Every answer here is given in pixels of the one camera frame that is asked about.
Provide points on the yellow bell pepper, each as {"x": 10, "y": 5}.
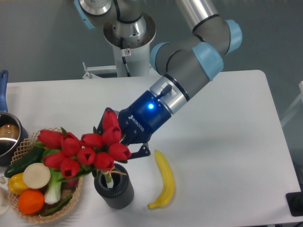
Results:
{"x": 16, "y": 184}

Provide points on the round cream bun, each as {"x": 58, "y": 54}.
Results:
{"x": 36, "y": 176}

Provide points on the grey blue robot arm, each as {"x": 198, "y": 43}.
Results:
{"x": 184, "y": 68}

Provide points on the woven wicker basket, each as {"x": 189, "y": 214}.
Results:
{"x": 22, "y": 149}

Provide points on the yellow banana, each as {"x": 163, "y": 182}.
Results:
{"x": 168, "y": 189}

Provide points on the white frame at right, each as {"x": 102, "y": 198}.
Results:
{"x": 293, "y": 108}

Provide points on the purple red radish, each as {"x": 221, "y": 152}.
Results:
{"x": 72, "y": 183}

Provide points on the green chili pepper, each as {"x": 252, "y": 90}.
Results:
{"x": 57, "y": 207}

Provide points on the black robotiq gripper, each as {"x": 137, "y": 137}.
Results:
{"x": 137, "y": 122}

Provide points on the green bok choy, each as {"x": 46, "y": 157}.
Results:
{"x": 52, "y": 158}

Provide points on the orange fruit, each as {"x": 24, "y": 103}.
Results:
{"x": 31, "y": 201}

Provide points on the dark green cucumber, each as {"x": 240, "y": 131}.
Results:
{"x": 19, "y": 166}

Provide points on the blue handled saucepan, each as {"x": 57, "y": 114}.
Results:
{"x": 12, "y": 133}

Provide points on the black device at edge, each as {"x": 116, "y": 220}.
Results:
{"x": 295, "y": 203}

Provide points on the red tulip bouquet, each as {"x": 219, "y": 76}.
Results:
{"x": 89, "y": 154}

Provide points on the dark grey ribbed vase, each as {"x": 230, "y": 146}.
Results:
{"x": 122, "y": 192}

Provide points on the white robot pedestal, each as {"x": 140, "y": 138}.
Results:
{"x": 131, "y": 48}

